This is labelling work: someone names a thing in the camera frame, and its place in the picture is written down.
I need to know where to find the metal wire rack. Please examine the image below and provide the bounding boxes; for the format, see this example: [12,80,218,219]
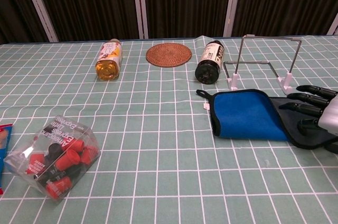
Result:
[223,34,302,95]

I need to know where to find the blue snack bag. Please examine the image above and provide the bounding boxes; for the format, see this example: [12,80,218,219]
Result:
[0,123,13,195]

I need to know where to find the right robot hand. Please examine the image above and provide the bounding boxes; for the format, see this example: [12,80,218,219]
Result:
[278,85,338,155]

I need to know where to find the white partition post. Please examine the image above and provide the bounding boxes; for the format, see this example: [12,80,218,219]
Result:
[326,12,338,36]
[131,0,149,40]
[223,0,243,38]
[20,0,59,42]

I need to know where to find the yellow tea bottle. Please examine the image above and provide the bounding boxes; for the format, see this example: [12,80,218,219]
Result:
[95,39,124,81]

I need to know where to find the round woven coaster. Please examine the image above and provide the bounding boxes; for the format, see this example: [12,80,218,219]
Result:
[145,43,193,68]

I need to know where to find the green grid tablecloth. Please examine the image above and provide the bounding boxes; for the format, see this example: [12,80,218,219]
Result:
[0,35,338,224]

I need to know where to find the dark blue cloth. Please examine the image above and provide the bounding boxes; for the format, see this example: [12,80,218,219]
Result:
[196,88,336,150]

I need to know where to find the dark brown labelled bottle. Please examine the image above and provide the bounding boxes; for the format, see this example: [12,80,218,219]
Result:
[194,40,225,85]

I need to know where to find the red black snack packet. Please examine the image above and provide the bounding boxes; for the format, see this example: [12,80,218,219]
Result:
[4,115,101,203]

